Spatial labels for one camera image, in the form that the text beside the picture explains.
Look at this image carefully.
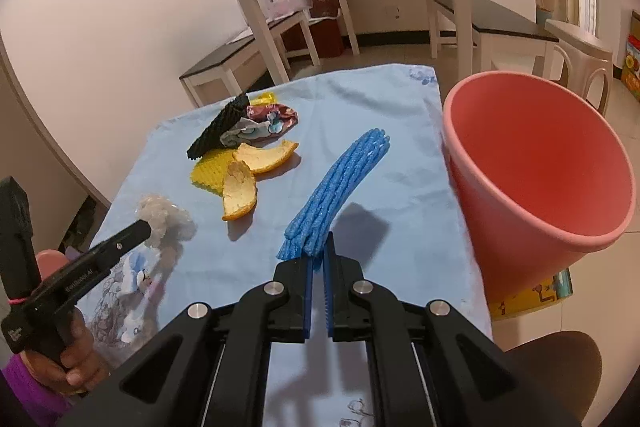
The blue foam fruit net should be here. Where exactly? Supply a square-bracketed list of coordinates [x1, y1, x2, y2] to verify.
[277, 128, 390, 261]

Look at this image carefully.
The clear plastic wrap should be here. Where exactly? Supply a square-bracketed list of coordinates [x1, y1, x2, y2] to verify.
[137, 195, 198, 249]

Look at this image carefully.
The purple sleeve forearm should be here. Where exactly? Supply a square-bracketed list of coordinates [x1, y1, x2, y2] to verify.
[2, 355, 73, 426]

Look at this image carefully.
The person's left hand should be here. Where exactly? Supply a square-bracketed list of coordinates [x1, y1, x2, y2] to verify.
[19, 248, 109, 396]

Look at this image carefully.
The orange peel piece near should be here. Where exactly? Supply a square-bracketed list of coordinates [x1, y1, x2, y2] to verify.
[222, 160, 257, 221]

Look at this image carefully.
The crumpled colourful wrapper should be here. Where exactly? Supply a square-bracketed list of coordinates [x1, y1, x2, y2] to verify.
[220, 103, 298, 148]

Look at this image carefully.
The black foam net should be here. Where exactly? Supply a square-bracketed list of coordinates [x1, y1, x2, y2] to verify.
[186, 92, 250, 160]

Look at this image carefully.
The colourful box under bucket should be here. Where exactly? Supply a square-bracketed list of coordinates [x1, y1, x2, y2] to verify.
[489, 269, 574, 321]

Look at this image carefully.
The left dark top bench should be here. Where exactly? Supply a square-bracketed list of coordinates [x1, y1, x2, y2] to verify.
[178, 10, 321, 108]

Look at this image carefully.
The dark bench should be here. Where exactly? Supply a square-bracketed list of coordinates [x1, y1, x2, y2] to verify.
[178, 10, 321, 108]
[425, 0, 559, 79]

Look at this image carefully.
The red shopping bag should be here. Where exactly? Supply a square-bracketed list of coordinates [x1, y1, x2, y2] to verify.
[285, 0, 345, 58]

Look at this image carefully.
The pink plastic bucket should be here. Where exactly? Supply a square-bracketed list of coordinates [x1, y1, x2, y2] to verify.
[442, 70, 637, 303]

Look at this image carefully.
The white plastic bag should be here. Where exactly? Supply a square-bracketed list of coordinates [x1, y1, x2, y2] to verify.
[257, 0, 312, 23]

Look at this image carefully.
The brown round stool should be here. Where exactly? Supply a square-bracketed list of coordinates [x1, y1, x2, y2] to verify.
[508, 331, 602, 421]

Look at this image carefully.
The right dark top bench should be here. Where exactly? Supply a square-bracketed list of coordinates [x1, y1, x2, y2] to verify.
[425, 0, 559, 79]

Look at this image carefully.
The beige plastic stool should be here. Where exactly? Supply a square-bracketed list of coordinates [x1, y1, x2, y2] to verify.
[544, 18, 614, 116]

